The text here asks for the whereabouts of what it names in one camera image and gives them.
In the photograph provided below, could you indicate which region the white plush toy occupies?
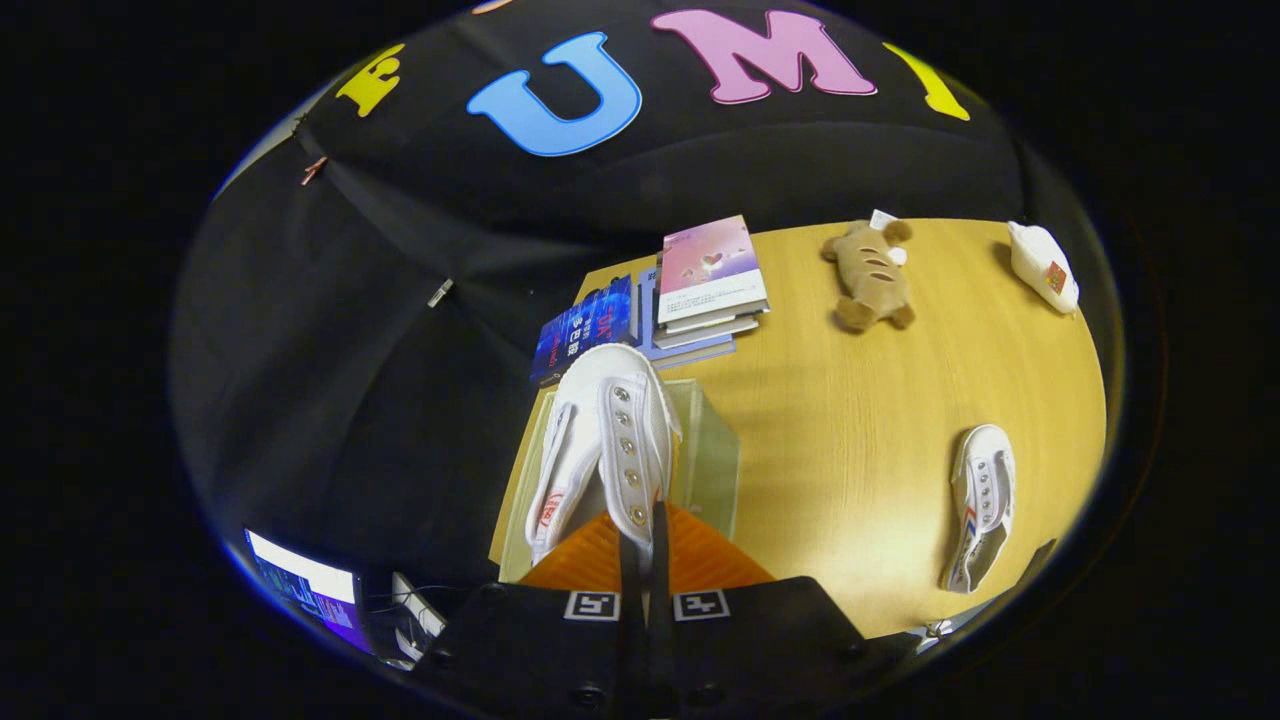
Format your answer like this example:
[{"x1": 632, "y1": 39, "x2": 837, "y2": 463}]
[{"x1": 1007, "y1": 220, "x2": 1081, "y2": 316}]

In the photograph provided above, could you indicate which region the computer monitor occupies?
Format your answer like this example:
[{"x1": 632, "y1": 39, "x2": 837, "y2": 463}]
[{"x1": 245, "y1": 528, "x2": 361, "y2": 653}]

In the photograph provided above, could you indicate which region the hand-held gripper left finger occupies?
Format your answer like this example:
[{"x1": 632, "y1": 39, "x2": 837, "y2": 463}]
[{"x1": 410, "y1": 503, "x2": 646, "y2": 720}]

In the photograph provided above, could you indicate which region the white power strip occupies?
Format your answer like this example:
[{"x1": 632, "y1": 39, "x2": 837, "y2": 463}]
[{"x1": 390, "y1": 572, "x2": 447, "y2": 663}]

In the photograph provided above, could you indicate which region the white book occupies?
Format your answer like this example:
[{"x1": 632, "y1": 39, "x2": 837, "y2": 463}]
[{"x1": 655, "y1": 310, "x2": 761, "y2": 349}]

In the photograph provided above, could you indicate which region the green fabric storage box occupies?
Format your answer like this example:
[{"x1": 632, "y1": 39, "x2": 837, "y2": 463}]
[{"x1": 488, "y1": 376, "x2": 743, "y2": 585}]

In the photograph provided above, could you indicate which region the light blue book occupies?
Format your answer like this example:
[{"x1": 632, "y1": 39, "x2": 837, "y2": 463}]
[{"x1": 635, "y1": 265, "x2": 738, "y2": 373}]

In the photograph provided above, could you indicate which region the dark blue book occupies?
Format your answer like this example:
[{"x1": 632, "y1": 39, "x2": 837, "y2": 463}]
[{"x1": 530, "y1": 275, "x2": 636, "y2": 388}]

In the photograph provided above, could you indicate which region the black backdrop cloth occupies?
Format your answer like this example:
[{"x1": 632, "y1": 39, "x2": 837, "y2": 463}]
[{"x1": 170, "y1": 0, "x2": 1101, "y2": 641}]

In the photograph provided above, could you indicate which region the white canvas shoe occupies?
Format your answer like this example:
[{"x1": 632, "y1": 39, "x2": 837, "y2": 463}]
[
  {"x1": 940, "y1": 424, "x2": 1018, "y2": 595},
  {"x1": 523, "y1": 343, "x2": 684, "y2": 567}
]

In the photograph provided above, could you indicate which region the pink book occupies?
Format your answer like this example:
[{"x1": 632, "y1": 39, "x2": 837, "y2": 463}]
[{"x1": 655, "y1": 215, "x2": 771, "y2": 326}]

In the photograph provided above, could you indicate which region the brown plush toy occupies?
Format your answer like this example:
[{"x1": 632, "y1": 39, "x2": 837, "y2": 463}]
[{"x1": 822, "y1": 218, "x2": 916, "y2": 333}]

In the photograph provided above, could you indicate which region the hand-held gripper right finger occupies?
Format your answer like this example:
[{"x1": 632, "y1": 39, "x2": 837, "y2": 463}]
[{"x1": 645, "y1": 500, "x2": 921, "y2": 720}]

